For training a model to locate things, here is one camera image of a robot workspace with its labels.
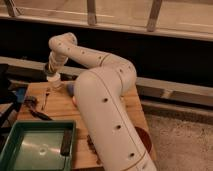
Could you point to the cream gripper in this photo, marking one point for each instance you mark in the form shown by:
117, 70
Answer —
49, 70

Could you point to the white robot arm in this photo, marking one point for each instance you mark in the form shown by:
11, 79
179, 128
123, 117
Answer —
98, 92

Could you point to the white paper cup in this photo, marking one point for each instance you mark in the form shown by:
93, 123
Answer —
54, 80

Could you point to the wooden table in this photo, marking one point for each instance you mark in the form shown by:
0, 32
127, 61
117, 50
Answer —
59, 106

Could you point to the dark small object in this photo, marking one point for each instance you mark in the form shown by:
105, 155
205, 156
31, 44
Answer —
30, 101

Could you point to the blue object at left edge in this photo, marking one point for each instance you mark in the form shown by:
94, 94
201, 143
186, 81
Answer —
20, 94

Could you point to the yellow apple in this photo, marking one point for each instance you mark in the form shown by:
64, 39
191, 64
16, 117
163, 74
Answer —
74, 101

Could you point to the green plastic bin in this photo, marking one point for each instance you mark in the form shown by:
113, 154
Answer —
35, 146

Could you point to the black brush on bin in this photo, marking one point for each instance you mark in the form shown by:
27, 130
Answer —
66, 142

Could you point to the bunch of dark grapes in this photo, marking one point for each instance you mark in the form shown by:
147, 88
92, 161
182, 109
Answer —
93, 149

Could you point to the red bowl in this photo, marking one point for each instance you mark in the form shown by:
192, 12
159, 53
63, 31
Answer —
144, 136

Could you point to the black handled tool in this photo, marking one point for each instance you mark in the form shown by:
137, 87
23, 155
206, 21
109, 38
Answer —
40, 115

